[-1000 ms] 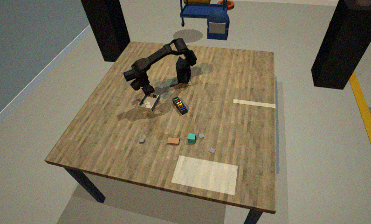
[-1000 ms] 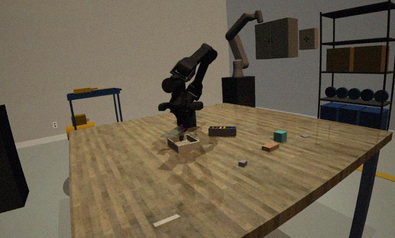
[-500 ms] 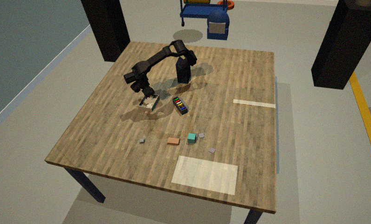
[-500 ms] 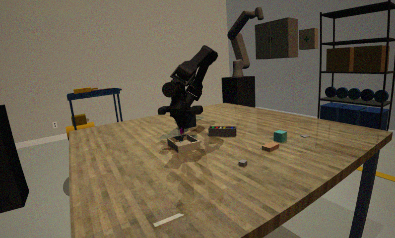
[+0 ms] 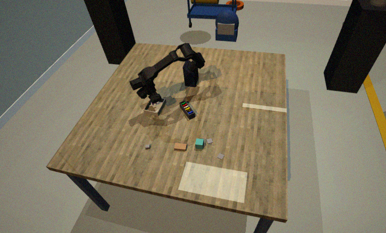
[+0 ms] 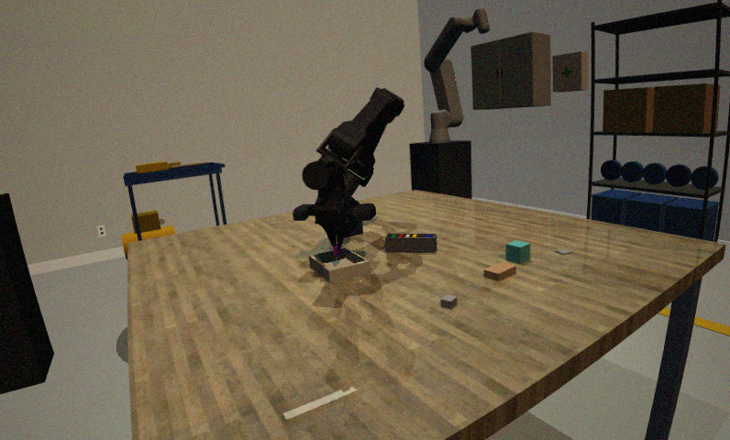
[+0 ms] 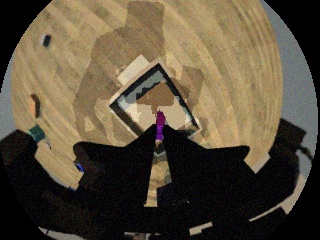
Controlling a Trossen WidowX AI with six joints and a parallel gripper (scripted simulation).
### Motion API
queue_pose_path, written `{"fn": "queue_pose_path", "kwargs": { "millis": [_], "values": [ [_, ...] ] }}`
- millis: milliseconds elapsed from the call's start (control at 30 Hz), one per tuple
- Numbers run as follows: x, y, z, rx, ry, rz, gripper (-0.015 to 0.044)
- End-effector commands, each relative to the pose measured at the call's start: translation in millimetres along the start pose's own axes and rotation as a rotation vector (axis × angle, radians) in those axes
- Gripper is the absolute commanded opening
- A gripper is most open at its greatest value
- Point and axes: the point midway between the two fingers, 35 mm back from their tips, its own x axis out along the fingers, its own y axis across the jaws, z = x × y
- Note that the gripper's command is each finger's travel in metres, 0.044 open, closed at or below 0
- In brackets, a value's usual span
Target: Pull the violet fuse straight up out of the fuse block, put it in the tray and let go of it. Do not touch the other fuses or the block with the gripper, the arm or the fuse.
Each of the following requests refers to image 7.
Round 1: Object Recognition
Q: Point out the green cube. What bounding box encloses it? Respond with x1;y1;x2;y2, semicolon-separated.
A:
29;125;45;144

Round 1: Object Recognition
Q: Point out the violet fuse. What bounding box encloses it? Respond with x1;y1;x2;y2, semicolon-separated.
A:
156;111;165;140

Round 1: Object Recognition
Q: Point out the orange flat block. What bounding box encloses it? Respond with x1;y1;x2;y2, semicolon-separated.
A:
29;93;40;119

